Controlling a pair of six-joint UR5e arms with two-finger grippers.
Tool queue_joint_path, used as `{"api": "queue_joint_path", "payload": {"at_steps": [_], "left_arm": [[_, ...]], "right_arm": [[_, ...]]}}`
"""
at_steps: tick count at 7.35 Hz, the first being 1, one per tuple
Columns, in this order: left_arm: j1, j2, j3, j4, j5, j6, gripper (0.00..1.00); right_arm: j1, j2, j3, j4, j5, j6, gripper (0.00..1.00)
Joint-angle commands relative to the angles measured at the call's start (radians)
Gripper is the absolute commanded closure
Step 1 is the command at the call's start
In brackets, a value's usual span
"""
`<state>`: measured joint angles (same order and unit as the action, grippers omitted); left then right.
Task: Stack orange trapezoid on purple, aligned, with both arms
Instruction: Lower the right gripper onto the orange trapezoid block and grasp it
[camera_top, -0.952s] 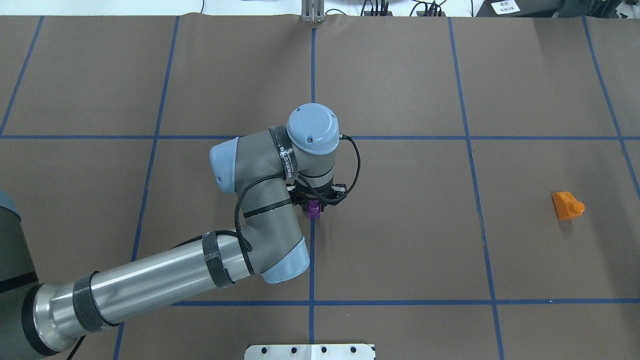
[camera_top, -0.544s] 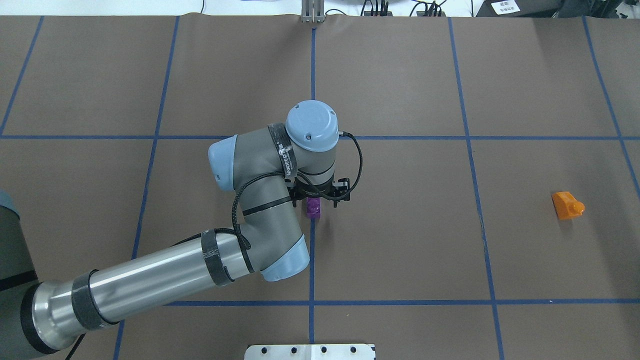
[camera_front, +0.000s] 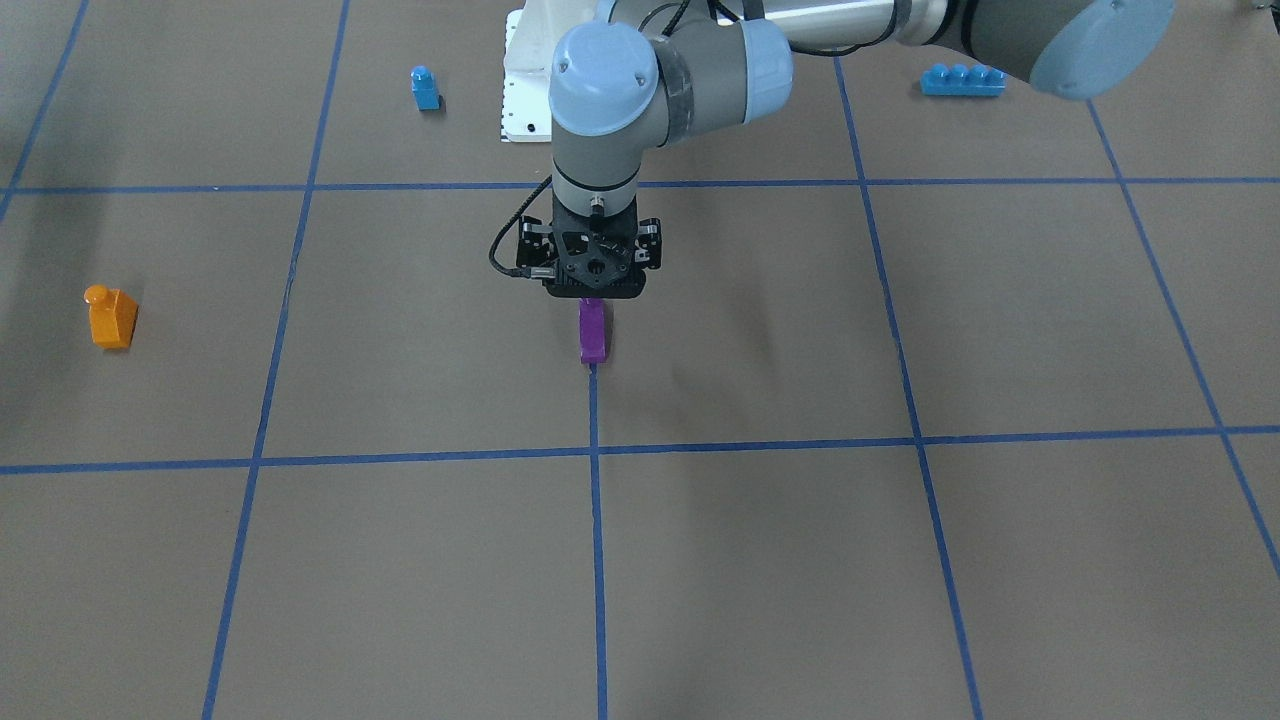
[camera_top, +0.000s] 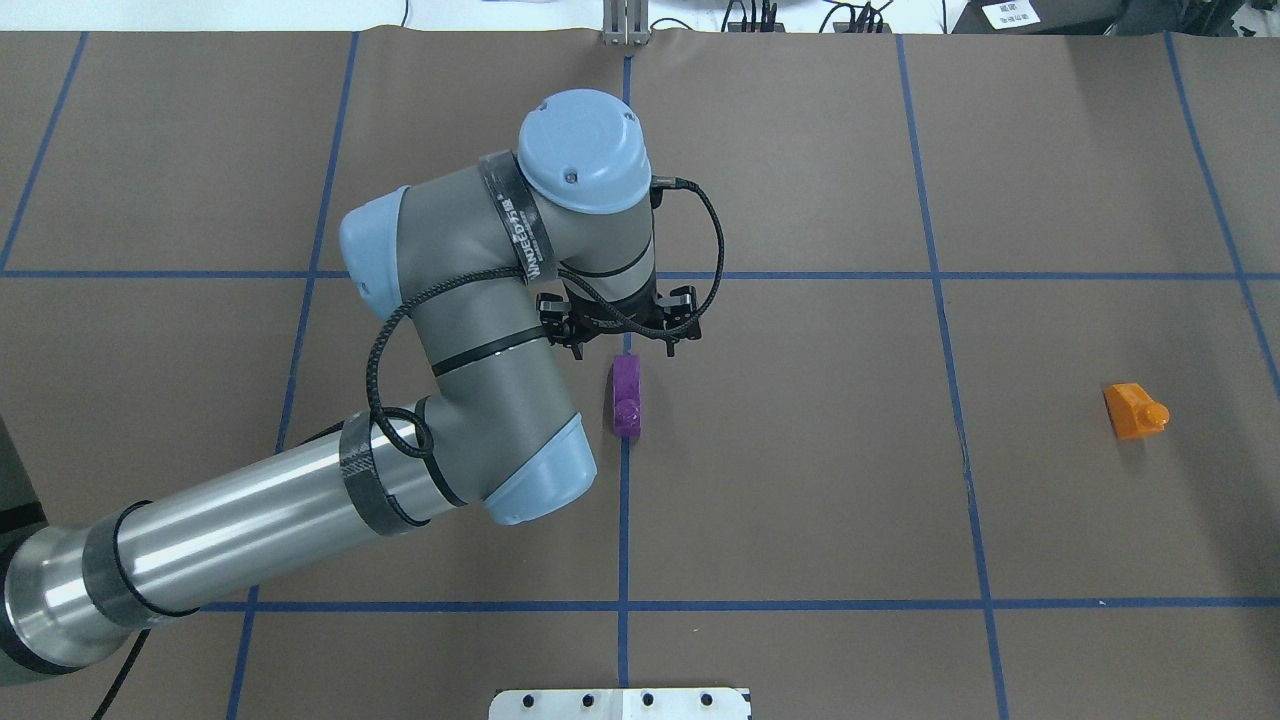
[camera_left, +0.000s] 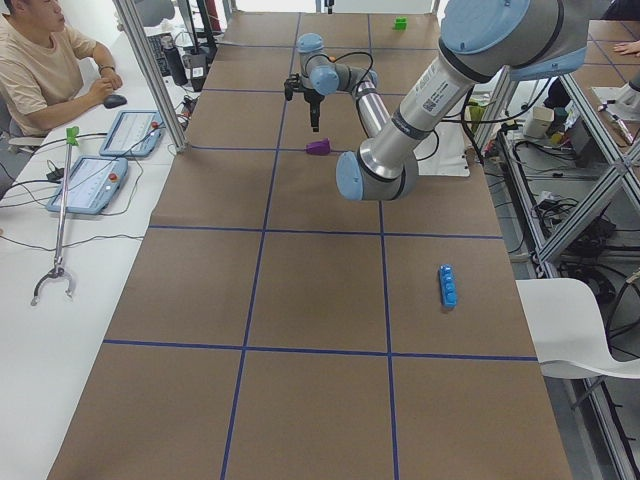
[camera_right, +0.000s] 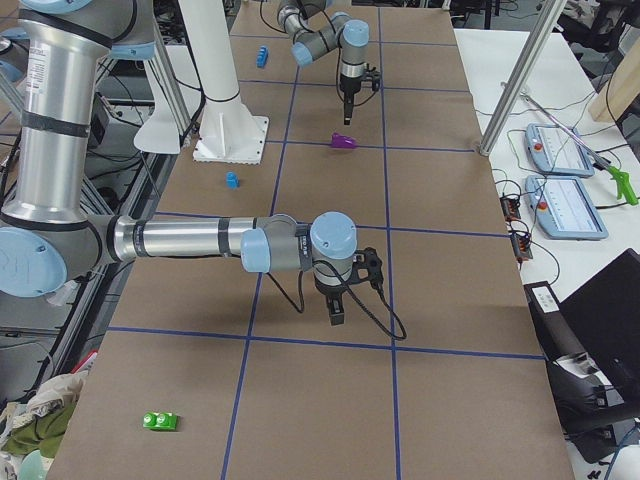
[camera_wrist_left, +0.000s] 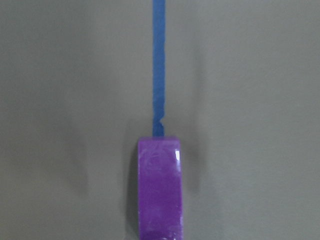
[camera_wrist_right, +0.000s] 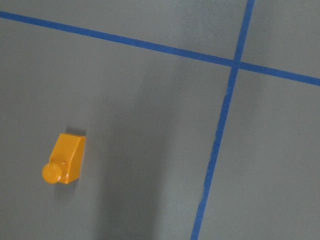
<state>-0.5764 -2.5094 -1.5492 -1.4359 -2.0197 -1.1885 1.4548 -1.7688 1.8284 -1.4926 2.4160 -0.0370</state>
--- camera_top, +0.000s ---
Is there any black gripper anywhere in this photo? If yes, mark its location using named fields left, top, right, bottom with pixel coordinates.
left=536, top=281, right=703, bottom=359

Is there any purple trapezoid block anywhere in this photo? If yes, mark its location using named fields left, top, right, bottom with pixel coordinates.
left=611, top=354, right=644, bottom=439

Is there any orange trapezoid block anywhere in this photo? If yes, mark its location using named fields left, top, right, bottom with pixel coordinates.
left=1103, top=383, right=1171, bottom=441

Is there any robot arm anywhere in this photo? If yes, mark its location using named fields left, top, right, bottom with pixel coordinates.
left=3, top=88, right=701, bottom=685

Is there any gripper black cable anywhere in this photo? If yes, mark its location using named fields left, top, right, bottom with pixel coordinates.
left=366, top=176, right=726, bottom=461

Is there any aluminium frame post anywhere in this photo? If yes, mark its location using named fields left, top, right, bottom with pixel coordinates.
left=602, top=0, right=652, bottom=47

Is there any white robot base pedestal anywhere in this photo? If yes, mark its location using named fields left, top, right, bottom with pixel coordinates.
left=488, top=687, right=754, bottom=719

